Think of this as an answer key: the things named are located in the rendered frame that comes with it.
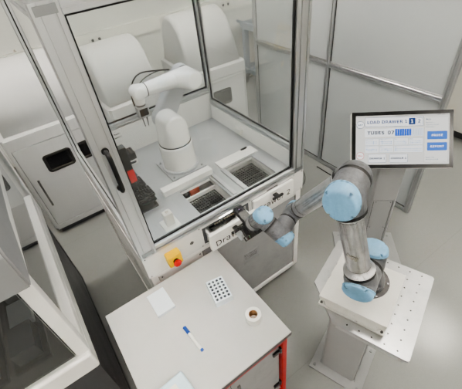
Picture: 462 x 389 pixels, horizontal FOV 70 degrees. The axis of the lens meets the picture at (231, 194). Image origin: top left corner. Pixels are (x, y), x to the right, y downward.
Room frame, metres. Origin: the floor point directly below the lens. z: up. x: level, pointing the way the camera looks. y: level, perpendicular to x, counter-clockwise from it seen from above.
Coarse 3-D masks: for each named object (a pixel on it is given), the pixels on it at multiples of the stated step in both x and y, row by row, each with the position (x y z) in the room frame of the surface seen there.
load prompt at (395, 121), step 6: (366, 120) 1.56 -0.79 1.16; (372, 120) 1.55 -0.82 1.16; (378, 120) 1.55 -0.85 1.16; (384, 120) 1.54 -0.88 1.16; (390, 120) 1.53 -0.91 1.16; (396, 120) 1.53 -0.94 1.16; (402, 120) 1.52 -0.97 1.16; (408, 120) 1.51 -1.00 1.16; (414, 120) 1.51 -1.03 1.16; (420, 120) 1.50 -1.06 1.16; (366, 126) 1.54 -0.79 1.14; (372, 126) 1.54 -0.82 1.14; (378, 126) 1.53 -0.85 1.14; (384, 126) 1.52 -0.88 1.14; (390, 126) 1.52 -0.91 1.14; (396, 126) 1.51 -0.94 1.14; (402, 126) 1.50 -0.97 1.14
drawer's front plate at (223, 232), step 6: (252, 210) 1.22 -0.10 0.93; (234, 222) 1.15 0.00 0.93; (240, 222) 1.17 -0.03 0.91; (222, 228) 1.12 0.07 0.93; (228, 228) 1.13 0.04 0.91; (210, 234) 1.10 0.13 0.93; (216, 234) 1.09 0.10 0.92; (222, 234) 1.11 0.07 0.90; (228, 234) 1.13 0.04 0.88; (234, 234) 1.14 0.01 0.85; (210, 240) 1.07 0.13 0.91; (216, 240) 1.09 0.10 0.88; (222, 240) 1.11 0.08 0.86; (228, 240) 1.12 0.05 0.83; (210, 246) 1.09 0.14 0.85; (216, 246) 1.09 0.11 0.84
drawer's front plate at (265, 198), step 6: (288, 180) 1.43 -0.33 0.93; (282, 186) 1.38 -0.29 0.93; (288, 186) 1.41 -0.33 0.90; (270, 192) 1.34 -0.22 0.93; (258, 198) 1.30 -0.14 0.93; (264, 198) 1.32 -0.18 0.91; (270, 198) 1.34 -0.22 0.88; (282, 198) 1.38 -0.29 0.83; (252, 204) 1.29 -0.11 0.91; (258, 204) 1.30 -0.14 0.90; (264, 204) 1.32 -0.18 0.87; (270, 204) 1.34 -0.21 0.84
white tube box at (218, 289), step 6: (222, 276) 0.93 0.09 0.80; (210, 282) 0.91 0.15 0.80; (216, 282) 0.90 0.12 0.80; (222, 282) 0.91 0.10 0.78; (210, 288) 0.88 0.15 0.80; (216, 288) 0.88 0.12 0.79; (222, 288) 0.87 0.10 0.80; (228, 288) 0.86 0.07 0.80; (210, 294) 0.86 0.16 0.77; (216, 294) 0.84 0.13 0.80; (222, 294) 0.84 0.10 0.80; (228, 294) 0.84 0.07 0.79; (216, 300) 0.82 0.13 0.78; (222, 300) 0.81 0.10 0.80; (228, 300) 0.82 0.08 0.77; (216, 306) 0.80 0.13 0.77
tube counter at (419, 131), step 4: (392, 128) 1.51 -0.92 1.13; (396, 128) 1.50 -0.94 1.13; (400, 128) 1.50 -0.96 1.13; (404, 128) 1.49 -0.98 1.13; (408, 128) 1.49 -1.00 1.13; (412, 128) 1.48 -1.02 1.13; (416, 128) 1.48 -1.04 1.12; (420, 128) 1.47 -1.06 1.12; (388, 132) 1.50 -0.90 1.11; (392, 132) 1.49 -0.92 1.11; (396, 132) 1.49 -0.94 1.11; (400, 132) 1.48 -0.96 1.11; (404, 132) 1.48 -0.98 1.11; (408, 132) 1.48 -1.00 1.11; (412, 132) 1.47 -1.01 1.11; (416, 132) 1.47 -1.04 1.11; (420, 132) 1.46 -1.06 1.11; (388, 136) 1.48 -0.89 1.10; (392, 136) 1.48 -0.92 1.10; (396, 136) 1.47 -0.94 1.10; (400, 136) 1.47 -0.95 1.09
